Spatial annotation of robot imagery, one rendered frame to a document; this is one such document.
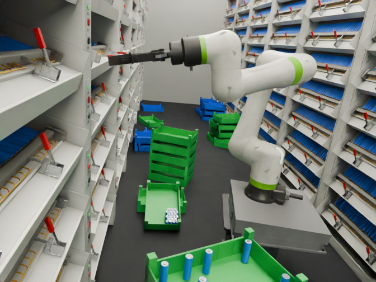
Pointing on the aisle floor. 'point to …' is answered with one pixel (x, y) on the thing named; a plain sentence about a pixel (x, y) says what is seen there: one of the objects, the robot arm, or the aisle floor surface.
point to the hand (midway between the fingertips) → (120, 59)
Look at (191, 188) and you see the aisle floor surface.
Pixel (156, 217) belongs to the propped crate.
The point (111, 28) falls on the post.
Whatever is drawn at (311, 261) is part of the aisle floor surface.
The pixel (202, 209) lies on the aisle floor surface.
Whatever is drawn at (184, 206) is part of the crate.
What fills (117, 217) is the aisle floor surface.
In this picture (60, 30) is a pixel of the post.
